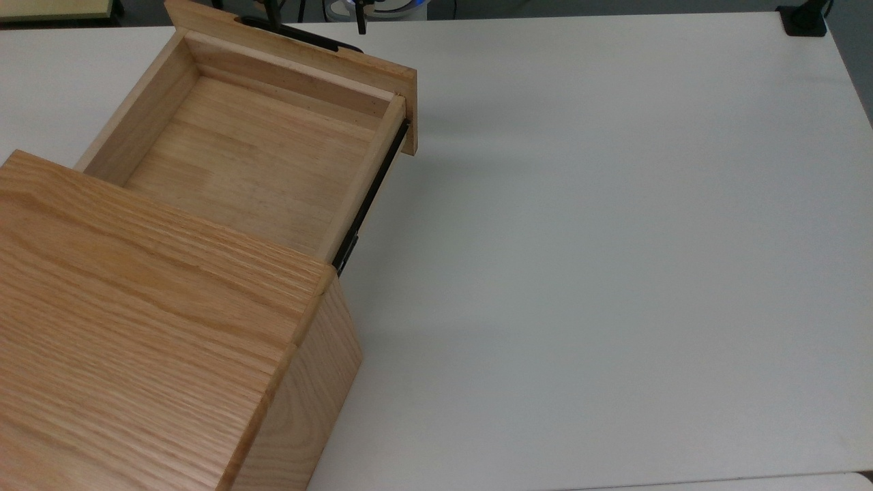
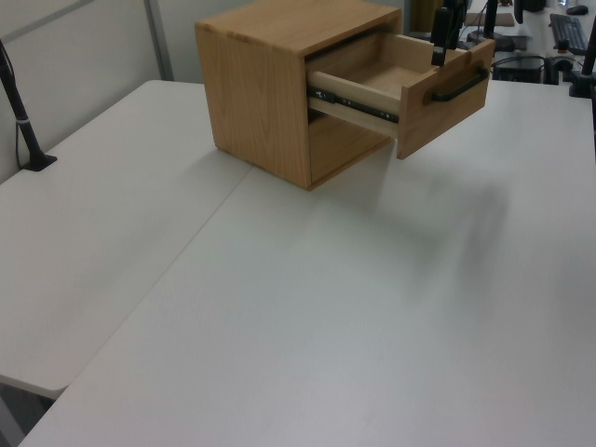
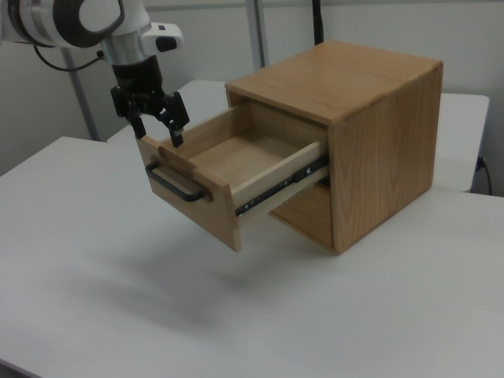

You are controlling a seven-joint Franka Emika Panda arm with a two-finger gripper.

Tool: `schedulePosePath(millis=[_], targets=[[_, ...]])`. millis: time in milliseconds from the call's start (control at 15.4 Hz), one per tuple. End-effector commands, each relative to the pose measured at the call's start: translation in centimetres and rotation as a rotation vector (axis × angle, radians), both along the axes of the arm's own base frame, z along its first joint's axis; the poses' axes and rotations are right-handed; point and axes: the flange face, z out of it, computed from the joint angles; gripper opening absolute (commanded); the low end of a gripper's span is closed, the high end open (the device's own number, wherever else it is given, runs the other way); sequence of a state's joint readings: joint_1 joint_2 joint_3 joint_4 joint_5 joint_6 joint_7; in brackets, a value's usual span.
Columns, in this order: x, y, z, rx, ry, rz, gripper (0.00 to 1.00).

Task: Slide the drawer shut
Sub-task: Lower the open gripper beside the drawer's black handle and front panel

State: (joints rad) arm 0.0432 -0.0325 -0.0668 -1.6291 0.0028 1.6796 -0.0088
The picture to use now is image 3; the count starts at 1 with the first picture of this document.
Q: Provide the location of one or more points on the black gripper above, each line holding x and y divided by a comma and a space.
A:
138, 76

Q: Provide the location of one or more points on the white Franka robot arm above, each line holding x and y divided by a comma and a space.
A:
59, 19

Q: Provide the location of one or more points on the wooden drawer cabinet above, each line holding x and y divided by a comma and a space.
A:
374, 157

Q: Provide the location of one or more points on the grey metal frame post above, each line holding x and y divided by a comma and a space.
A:
82, 102
258, 31

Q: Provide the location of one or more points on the black metal drawer slide rail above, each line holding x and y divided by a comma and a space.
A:
275, 189

